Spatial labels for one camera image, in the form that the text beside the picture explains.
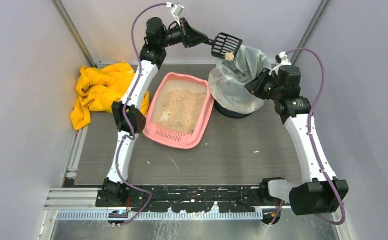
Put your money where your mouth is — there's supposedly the black litter scoop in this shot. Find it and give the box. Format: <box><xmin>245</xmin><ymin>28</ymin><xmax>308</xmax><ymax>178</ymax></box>
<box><xmin>209</xmin><ymin>32</ymin><xmax>243</xmax><ymax>59</ymax></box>

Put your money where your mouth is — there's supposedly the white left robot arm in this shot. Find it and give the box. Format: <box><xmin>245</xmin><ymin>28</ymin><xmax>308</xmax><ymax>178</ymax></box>
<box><xmin>95</xmin><ymin>17</ymin><xmax>217</xmax><ymax>207</ymax></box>

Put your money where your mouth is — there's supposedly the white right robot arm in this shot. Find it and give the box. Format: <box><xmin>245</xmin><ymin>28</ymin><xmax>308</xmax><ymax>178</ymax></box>
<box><xmin>245</xmin><ymin>65</ymin><xmax>349</xmax><ymax>216</ymax></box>

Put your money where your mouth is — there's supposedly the pink litter box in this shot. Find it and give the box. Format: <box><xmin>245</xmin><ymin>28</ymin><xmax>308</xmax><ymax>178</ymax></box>
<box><xmin>143</xmin><ymin>72</ymin><xmax>214</xmax><ymax>150</ymax></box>

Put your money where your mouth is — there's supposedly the beige cat litter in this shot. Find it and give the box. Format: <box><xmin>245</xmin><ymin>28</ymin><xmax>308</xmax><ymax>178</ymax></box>
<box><xmin>153</xmin><ymin>89</ymin><xmax>206</xmax><ymax>134</ymax></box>

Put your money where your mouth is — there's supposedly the white plastic bin liner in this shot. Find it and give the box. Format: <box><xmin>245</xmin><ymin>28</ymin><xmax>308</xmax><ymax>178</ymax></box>
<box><xmin>208</xmin><ymin>45</ymin><xmax>271</xmax><ymax>114</ymax></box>

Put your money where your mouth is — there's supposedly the black trash bin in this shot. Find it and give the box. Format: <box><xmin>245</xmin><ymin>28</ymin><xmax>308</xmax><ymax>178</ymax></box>
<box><xmin>214</xmin><ymin>101</ymin><xmax>252</xmax><ymax>119</ymax></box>

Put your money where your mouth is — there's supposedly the yellow cloth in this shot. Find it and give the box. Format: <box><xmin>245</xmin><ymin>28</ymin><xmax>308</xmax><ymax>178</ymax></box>
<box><xmin>70</xmin><ymin>62</ymin><xmax>135</xmax><ymax>131</ymax></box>

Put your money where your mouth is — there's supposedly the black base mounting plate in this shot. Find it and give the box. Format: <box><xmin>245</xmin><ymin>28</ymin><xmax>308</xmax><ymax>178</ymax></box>
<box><xmin>95</xmin><ymin>183</ymin><xmax>280</xmax><ymax>214</ymax></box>

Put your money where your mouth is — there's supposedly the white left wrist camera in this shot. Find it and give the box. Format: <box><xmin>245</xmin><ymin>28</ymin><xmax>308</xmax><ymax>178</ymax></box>
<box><xmin>170</xmin><ymin>3</ymin><xmax>184</xmax><ymax>27</ymax></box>

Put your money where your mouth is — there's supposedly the aluminium rail frame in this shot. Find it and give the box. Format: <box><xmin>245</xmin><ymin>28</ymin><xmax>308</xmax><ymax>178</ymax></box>
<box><xmin>39</xmin><ymin>119</ymin><xmax>349</xmax><ymax>240</ymax></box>

